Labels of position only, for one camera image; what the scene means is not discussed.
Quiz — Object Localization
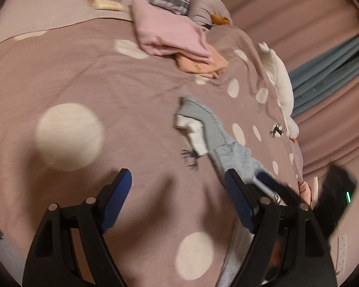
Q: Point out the grey pillow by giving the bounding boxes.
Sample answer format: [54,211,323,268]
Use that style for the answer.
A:
[188,0,232,27]

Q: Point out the white goose plush toy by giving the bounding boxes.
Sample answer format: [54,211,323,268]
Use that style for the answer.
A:
[257,42,300,142]

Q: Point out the cream patterned cloth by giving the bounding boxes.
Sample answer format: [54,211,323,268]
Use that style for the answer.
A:
[82,0,124,12]

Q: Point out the salmon pink folded garment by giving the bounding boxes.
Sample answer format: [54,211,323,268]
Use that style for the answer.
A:
[297,176,319,205]

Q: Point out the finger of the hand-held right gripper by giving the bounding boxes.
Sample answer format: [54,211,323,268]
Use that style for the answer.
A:
[257,172,294,207]

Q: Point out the grey small sweater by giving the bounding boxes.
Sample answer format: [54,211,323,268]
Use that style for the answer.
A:
[175,95,291,287]

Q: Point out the blue-grey curtain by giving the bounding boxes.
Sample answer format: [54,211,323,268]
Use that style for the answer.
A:
[289,30,359,116]

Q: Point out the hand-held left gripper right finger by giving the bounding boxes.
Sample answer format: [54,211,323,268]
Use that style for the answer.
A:
[224,168,337,287]

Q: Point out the pink bed sheet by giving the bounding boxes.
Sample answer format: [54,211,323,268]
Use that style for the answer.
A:
[0,0,135,51]

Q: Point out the pink curtain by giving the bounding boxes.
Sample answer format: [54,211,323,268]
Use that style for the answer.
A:
[218,0,359,186]

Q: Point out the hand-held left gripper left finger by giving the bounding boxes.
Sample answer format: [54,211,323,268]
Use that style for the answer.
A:
[22,168,133,287]

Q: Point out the polka dot mauve blanket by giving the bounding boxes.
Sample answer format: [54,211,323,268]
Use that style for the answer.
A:
[0,21,306,287]

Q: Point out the white power strip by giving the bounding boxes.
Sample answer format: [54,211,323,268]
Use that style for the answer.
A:
[337,233,348,276]

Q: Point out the orange folded cloth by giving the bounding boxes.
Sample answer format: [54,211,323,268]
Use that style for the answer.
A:
[175,49,229,80]

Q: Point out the pink folded cloth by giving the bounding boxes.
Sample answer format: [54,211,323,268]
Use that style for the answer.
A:
[130,0,213,64]

